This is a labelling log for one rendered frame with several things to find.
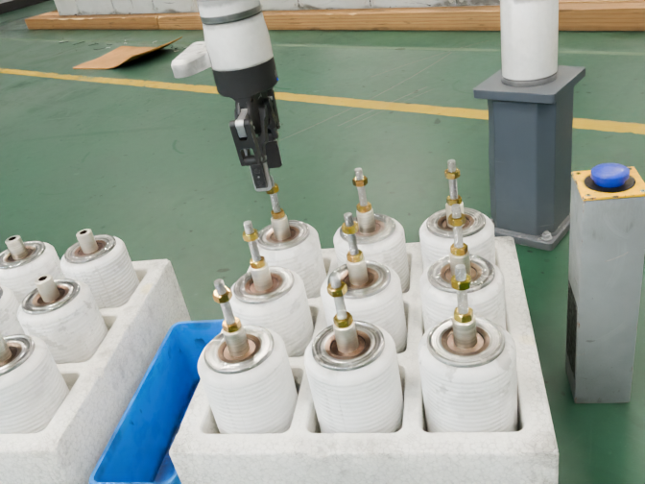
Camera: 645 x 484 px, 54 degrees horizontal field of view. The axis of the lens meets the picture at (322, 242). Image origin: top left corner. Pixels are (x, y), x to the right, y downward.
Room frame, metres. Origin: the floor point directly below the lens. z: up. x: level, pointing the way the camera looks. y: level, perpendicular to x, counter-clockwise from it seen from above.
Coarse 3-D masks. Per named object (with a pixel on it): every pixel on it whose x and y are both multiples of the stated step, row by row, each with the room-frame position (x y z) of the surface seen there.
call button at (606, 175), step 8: (592, 168) 0.64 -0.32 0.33; (600, 168) 0.63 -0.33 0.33; (608, 168) 0.63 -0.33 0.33; (616, 168) 0.62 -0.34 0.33; (624, 168) 0.62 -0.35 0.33; (592, 176) 0.62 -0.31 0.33; (600, 176) 0.61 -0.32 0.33; (608, 176) 0.61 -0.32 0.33; (616, 176) 0.61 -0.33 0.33; (624, 176) 0.61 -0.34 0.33; (600, 184) 0.62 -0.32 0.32; (608, 184) 0.61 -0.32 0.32; (616, 184) 0.61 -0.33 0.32
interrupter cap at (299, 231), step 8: (296, 224) 0.79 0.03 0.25; (304, 224) 0.78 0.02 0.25; (264, 232) 0.78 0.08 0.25; (272, 232) 0.78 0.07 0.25; (296, 232) 0.76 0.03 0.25; (304, 232) 0.76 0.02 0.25; (256, 240) 0.76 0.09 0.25; (264, 240) 0.76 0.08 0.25; (272, 240) 0.76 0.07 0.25; (280, 240) 0.75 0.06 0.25; (288, 240) 0.75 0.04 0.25; (296, 240) 0.74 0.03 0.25; (264, 248) 0.74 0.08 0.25; (272, 248) 0.73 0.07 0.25; (280, 248) 0.73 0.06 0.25; (288, 248) 0.73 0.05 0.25
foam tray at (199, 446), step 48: (528, 336) 0.55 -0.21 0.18; (528, 384) 0.48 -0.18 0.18; (192, 432) 0.50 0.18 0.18; (288, 432) 0.48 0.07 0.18; (480, 432) 0.43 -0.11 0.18; (528, 432) 0.42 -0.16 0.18; (192, 480) 0.48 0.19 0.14; (240, 480) 0.46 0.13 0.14; (288, 480) 0.45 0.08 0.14; (336, 480) 0.44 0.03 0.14; (384, 480) 0.43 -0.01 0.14; (432, 480) 0.41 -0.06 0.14; (480, 480) 0.40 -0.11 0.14; (528, 480) 0.39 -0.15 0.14
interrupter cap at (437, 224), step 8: (464, 208) 0.73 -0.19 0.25; (432, 216) 0.73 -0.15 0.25; (440, 216) 0.73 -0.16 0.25; (472, 216) 0.71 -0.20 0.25; (480, 216) 0.71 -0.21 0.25; (432, 224) 0.71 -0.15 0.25; (440, 224) 0.71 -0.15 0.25; (472, 224) 0.69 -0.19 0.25; (480, 224) 0.69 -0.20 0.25; (432, 232) 0.69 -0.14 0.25; (440, 232) 0.69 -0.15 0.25; (448, 232) 0.68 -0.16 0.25; (464, 232) 0.68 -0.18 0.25; (472, 232) 0.67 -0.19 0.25
